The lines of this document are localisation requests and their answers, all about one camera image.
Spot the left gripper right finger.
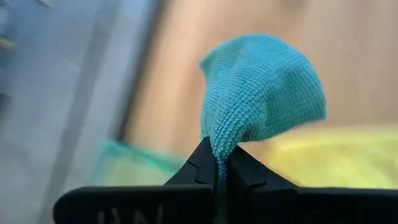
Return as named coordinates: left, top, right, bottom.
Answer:
left=226, top=145, right=398, bottom=224

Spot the teal plastic bin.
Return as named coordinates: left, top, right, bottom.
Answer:
left=93, top=138, right=189, bottom=187

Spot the teal microfiber towel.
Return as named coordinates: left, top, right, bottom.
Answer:
left=198, top=33, right=328, bottom=224

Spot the black aluminium table frame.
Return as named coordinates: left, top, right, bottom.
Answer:
left=116, top=0, right=167, bottom=142

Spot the large yellow microfiber towel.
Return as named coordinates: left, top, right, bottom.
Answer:
left=262, top=124, right=398, bottom=190

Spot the olive microfiber towel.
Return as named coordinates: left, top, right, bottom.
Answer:
left=96, top=149, right=187, bottom=187

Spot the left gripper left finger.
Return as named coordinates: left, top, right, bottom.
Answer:
left=52, top=136, right=217, bottom=224

